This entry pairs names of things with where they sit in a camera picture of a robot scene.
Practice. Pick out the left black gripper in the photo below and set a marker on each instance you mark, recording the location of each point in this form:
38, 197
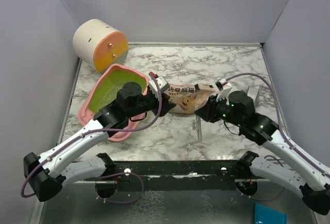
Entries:
166, 104

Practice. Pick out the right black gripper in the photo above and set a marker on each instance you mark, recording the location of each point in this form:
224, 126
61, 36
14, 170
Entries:
207, 111

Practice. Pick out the beige cat litter bag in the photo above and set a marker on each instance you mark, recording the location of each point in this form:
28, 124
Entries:
187, 97

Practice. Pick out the clear bag sealing clip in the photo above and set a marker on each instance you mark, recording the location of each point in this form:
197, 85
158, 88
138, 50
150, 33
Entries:
196, 126

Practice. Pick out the metal litter scoop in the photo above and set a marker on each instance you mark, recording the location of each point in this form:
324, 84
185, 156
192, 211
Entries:
253, 93

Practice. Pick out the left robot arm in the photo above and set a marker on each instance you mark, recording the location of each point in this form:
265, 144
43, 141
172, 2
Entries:
46, 174

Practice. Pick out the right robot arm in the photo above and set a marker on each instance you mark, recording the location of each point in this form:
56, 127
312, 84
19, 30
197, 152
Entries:
304, 176

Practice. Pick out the pink litter box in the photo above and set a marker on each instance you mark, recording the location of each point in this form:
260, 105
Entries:
106, 88

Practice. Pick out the cream orange cylindrical container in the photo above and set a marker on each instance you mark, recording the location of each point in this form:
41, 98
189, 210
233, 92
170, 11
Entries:
100, 45

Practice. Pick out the blue plastic object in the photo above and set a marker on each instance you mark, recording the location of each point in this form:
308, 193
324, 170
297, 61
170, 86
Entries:
267, 215

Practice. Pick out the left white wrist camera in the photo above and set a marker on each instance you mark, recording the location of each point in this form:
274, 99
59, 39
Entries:
160, 84

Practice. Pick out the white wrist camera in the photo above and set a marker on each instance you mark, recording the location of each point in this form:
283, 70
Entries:
224, 88
160, 84

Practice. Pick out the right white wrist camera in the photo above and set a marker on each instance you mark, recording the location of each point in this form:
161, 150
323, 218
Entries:
224, 88

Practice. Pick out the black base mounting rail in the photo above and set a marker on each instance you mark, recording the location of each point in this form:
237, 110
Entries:
177, 175

